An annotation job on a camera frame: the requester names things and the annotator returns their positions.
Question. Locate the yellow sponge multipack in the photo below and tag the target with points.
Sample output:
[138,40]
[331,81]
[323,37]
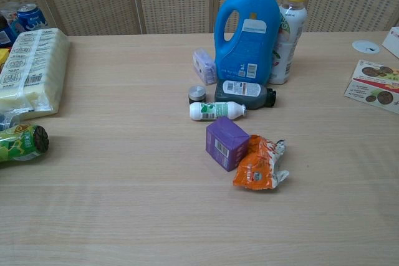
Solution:
[32,69]

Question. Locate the blue soda can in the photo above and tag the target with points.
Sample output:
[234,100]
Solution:
[29,20]

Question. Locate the purple carton box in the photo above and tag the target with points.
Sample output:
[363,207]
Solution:
[223,139]

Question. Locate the brown printed cookie box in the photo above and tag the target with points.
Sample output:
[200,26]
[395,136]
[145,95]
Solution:
[375,85]

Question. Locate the yellow-capped drink bottle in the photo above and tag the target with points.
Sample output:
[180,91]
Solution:
[288,41]

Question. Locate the dark grey squeeze bottle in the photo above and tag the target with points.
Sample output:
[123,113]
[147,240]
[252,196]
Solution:
[241,91]

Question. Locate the green can lying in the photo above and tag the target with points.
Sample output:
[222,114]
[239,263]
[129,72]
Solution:
[22,144]

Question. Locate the dark blue snack package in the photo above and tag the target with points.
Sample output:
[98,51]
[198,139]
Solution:
[4,29]

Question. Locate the small silver-lidded jar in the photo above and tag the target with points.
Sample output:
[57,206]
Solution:
[197,93]

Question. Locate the clear plastic wrapped item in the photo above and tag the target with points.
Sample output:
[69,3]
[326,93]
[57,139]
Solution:
[11,119]

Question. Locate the blue detergent pump bottle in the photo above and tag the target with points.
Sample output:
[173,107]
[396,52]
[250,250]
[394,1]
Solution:
[246,41]

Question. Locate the yellow package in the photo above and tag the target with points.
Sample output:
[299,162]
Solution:
[3,57]

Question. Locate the small white green bottle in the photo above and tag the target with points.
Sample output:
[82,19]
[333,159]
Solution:
[215,111]

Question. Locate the orange snack bag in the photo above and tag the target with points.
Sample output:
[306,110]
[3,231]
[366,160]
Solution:
[260,166]

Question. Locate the lavender tissue pack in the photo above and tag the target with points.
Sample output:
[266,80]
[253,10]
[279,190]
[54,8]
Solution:
[203,65]

